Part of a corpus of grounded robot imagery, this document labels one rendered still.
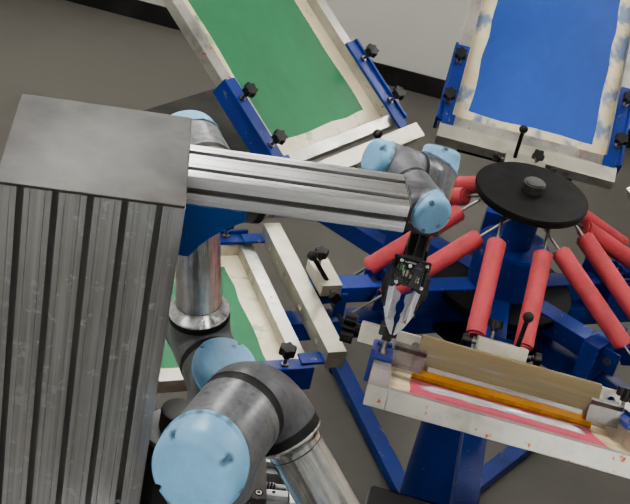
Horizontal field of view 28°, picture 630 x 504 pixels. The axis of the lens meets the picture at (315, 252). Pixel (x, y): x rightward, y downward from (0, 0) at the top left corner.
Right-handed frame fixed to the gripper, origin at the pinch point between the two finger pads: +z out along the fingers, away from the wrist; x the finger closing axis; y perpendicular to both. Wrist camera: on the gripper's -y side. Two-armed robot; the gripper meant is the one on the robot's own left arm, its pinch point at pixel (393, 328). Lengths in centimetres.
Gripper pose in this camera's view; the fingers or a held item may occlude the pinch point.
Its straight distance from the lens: 240.1
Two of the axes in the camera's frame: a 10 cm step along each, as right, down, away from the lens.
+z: -2.6, 9.6, 0.2
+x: 9.6, 2.6, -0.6
